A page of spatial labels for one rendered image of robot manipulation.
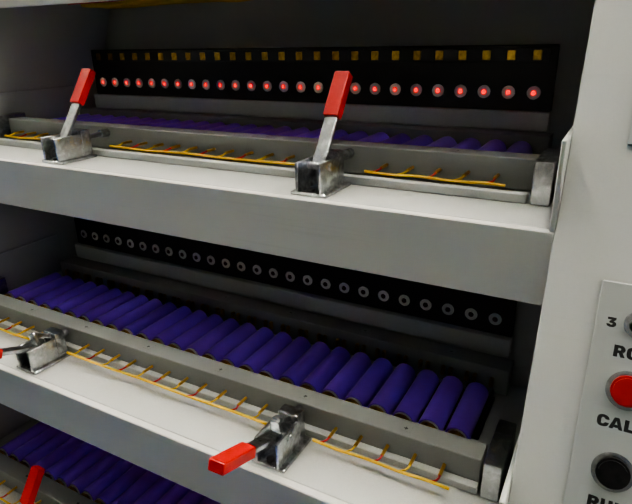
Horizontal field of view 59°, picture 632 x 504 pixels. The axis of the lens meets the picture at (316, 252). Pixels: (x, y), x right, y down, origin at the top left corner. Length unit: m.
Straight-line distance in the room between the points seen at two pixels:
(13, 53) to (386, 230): 0.53
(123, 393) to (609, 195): 0.40
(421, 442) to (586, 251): 0.17
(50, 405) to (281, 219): 0.29
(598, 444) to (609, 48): 0.21
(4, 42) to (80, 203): 0.28
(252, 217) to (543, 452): 0.24
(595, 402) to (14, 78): 0.67
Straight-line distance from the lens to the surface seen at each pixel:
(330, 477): 0.41
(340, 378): 0.47
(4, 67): 0.75
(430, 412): 0.44
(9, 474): 0.73
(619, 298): 0.33
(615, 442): 0.34
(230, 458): 0.37
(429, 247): 0.35
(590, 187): 0.33
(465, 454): 0.40
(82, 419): 0.54
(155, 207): 0.46
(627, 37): 0.35
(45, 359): 0.58
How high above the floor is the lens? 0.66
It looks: 3 degrees down
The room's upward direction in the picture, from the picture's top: 9 degrees clockwise
